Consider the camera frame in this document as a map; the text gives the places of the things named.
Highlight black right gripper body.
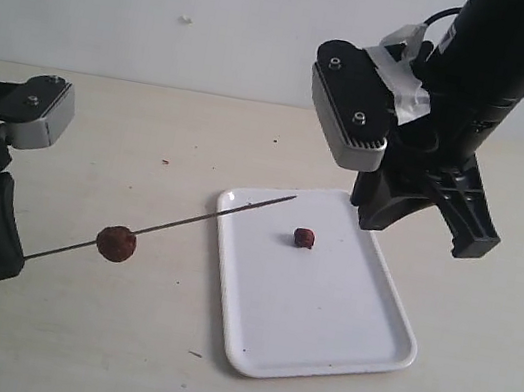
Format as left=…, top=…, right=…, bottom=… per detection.
left=348, top=87, right=492, bottom=229

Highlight thin metal skewer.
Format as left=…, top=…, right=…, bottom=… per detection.
left=25, top=194, right=298, bottom=262

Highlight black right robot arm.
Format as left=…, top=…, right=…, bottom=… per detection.
left=351, top=0, right=524, bottom=259

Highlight white tape strip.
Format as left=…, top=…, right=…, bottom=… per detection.
left=364, top=23, right=431, bottom=125

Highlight white plastic tray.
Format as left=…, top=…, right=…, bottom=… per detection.
left=217, top=188, right=418, bottom=379

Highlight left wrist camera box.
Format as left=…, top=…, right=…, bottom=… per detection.
left=0, top=74, right=76, bottom=150

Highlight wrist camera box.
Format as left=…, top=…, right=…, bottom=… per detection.
left=311, top=40, right=396, bottom=173
left=0, top=74, right=76, bottom=150

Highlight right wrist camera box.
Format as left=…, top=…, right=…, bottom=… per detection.
left=311, top=40, right=396, bottom=173

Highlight small white wall peg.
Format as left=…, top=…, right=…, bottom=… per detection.
left=179, top=16, right=192, bottom=25

